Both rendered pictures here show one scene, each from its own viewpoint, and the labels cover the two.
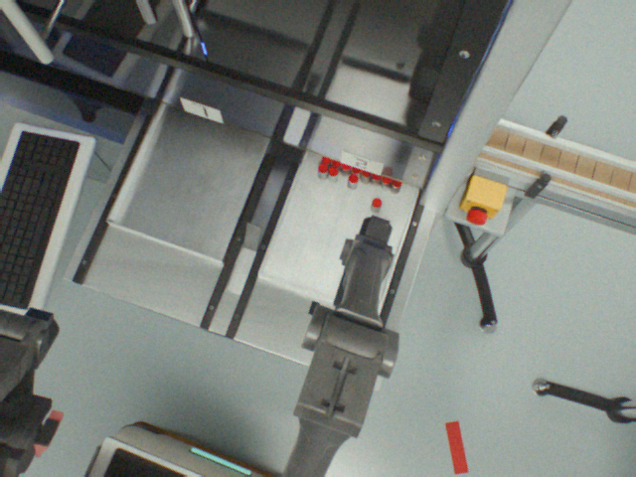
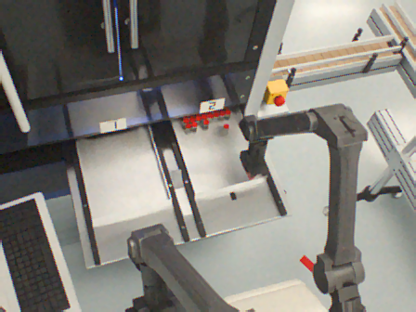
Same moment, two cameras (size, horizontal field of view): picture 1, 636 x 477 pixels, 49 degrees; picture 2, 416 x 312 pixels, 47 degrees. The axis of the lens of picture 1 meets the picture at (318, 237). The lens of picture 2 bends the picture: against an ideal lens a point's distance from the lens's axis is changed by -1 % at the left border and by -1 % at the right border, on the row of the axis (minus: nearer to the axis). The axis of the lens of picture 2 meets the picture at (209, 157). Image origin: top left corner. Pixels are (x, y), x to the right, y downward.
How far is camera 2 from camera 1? 0.65 m
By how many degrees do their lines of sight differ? 23
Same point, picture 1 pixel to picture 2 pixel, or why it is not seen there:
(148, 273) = not seen: hidden behind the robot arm
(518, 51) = not seen: outside the picture
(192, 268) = (156, 216)
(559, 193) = (300, 76)
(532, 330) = (303, 188)
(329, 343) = (323, 115)
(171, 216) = (123, 198)
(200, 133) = (108, 149)
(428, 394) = (279, 252)
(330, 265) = (225, 171)
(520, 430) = not seen: hidden behind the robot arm
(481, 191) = (275, 86)
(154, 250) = (128, 220)
